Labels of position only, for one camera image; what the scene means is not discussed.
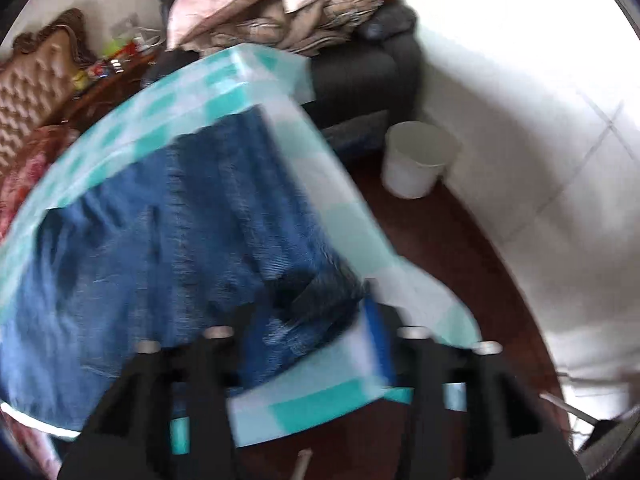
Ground black armchair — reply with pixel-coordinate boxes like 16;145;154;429
142;0;424;161

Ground dark blue garment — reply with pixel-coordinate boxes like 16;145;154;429
357;2;419;42

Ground tufted beige wooden headboard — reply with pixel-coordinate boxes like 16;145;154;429
0;7;99;172

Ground teal white checkered tablecloth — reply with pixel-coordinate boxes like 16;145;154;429
0;44;484;449

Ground blue denim pants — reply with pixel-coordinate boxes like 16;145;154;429
0;105;370;433

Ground dark wooden nightstand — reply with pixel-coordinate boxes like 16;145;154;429
49;50;167;132

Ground grey metal frame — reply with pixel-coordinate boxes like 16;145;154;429
539;369;640;461

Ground white plastic bucket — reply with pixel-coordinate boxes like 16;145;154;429
381;121;464;200

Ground red floral quilt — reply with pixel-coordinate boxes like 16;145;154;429
0;124;82;242

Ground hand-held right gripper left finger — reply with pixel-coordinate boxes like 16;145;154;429
59;304;255;480

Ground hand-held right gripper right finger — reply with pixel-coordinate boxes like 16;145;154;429
362;300;587;480

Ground beige plaid blanket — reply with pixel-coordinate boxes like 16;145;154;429
200;0;387;59

